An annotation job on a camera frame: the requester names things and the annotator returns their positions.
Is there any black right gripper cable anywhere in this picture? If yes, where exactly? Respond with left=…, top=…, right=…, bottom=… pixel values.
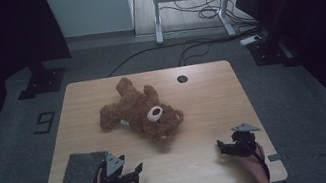
left=235, top=134, right=272, bottom=183

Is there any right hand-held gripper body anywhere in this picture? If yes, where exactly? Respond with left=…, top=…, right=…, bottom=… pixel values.
left=221, top=119, right=265, bottom=161

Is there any grey tape strip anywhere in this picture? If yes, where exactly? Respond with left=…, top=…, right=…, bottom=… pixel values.
left=267, top=151, right=289, bottom=163

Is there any white power strip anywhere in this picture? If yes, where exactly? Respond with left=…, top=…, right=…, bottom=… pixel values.
left=239, top=34, right=263, bottom=47

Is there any short black floor cable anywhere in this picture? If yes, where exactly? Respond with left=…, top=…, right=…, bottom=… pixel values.
left=175, top=40, right=218, bottom=68

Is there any long black floor cable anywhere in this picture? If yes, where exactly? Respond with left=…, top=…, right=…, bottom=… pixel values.
left=103, top=30, right=249, bottom=79

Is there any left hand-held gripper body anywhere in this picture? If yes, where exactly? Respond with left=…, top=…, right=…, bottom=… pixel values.
left=94, top=147, right=141, bottom=183

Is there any grey towel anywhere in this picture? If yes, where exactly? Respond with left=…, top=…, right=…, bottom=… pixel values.
left=54, top=147, right=114, bottom=183

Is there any person's right hand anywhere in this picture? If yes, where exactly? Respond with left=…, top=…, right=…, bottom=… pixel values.
left=228, top=142, right=271, bottom=183

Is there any white cabinet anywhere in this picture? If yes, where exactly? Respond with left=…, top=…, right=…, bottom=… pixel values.
left=43, top=0, right=140, bottom=45

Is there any tangle of black cables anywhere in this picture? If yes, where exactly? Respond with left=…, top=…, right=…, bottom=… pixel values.
left=157, top=0, right=260, bottom=47

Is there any black stand base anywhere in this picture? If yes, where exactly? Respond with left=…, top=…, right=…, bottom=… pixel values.
left=13, top=57, right=70, bottom=102
left=246, top=27, right=302, bottom=74

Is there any brown teddy bear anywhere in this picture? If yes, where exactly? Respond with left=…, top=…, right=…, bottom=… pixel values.
left=92, top=68, right=190, bottom=155

